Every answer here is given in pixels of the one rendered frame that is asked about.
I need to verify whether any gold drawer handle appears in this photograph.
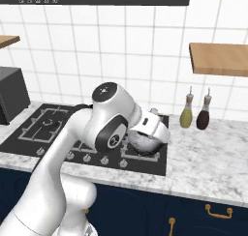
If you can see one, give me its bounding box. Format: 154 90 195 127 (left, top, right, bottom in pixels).
204 203 233 220

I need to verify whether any white grey kettle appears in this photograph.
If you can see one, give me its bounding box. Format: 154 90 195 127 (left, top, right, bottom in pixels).
128 107 165 157

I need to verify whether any navy cupboard door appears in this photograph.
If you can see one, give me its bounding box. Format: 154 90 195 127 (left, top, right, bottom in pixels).
0 167 37 225
86 182 179 236

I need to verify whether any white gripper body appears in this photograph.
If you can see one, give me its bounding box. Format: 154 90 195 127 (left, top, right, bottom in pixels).
129 111 171 143

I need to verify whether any yellow-green oil bottle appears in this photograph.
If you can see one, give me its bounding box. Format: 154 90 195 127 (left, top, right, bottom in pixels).
179 85 194 130

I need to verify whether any black hob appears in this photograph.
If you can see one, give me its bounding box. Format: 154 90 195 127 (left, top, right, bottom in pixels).
0 103 171 177

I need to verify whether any dark red vinegar bottle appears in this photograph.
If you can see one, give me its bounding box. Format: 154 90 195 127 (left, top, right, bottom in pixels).
196 87 211 131

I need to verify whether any wooden wall shelf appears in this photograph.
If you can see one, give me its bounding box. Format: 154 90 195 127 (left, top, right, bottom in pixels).
0 35 21 50
188 42 248 78

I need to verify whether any black box appliance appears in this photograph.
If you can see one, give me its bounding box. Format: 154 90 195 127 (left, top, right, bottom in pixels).
0 66 32 126

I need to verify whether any navy drawer front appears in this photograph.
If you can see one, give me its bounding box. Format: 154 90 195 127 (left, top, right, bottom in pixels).
177 195 248 236

